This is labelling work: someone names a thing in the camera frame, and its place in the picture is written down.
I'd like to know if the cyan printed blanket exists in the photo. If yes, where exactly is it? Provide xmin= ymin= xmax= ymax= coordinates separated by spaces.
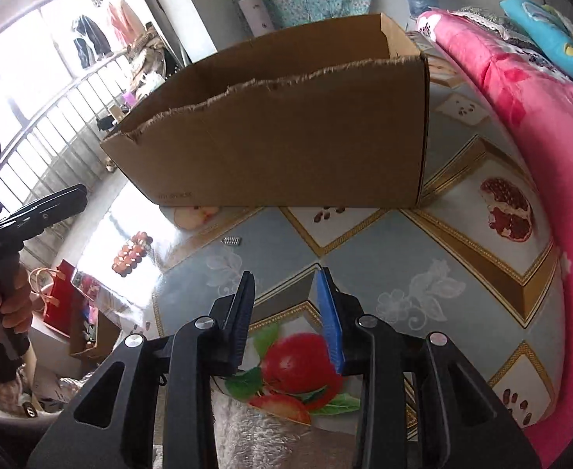
xmin=500 ymin=0 xmax=573 ymax=93

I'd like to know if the pink bead bracelet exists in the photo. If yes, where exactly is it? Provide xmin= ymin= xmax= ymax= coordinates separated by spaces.
xmin=112 ymin=232 xmax=153 ymax=277

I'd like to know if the dark hanging jacket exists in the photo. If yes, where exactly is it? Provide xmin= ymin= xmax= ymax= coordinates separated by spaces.
xmin=71 ymin=14 xmax=112 ymax=67

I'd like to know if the pink hanging garment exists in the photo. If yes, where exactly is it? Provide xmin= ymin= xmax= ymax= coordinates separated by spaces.
xmin=103 ymin=0 xmax=143 ymax=50

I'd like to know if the red paper bag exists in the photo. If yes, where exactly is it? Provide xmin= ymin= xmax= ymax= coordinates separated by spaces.
xmin=30 ymin=260 xmax=80 ymax=338

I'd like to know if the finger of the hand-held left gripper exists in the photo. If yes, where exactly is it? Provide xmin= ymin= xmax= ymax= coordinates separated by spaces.
xmin=0 ymin=184 xmax=88 ymax=245

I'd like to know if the white paper roll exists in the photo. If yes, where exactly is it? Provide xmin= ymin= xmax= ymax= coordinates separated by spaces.
xmin=238 ymin=0 xmax=270 ymax=38

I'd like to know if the white fleece cloth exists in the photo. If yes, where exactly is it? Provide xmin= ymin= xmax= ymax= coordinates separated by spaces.
xmin=154 ymin=391 xmax=414 ymax=469

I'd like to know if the small open cardboard carton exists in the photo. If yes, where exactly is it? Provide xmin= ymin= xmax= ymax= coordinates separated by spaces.
xmin=69 ymin=298 xmax=122 ymax=363

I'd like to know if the person's left hand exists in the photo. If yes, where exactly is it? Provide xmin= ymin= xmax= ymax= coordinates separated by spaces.
xmin=0 ymin=264 xmax=33 ymax=347

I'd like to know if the fruit print tablecloth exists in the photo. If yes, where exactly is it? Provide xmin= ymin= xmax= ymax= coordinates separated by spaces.
xmin=74 ymin=54 xmax=568 ymax=431

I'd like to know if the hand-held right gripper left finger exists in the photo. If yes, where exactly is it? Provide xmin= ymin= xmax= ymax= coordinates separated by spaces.
xmin=27 ymin=271 xmax=255 ymax=469

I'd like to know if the grey lace cloth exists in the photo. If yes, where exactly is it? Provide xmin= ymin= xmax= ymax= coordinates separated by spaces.
xmin=455 ymin=7 xmax=551 ymax=66

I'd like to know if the brown cardboard box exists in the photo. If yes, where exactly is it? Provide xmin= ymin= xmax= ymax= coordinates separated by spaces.
xmin=100 ymin=14 xmax=431 ymax=208

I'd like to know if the heap of mixed clothes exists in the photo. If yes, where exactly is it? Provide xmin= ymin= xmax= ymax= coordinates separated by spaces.
xmin=127 ymin=29 xmax=190 ymax=104

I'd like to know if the metal window railing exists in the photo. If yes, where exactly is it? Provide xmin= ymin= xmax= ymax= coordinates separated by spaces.
xmin=0 ymin=54 xmax=136 ymax=255

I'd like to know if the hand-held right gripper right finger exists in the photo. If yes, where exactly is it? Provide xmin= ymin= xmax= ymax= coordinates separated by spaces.
xmin=316 ymin=268 xmax=541 ymax=469

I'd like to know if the pink floral quilt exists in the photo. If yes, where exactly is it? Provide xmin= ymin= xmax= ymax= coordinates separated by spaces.
xmin=416 ymin=10 xmax=573 ymax=469

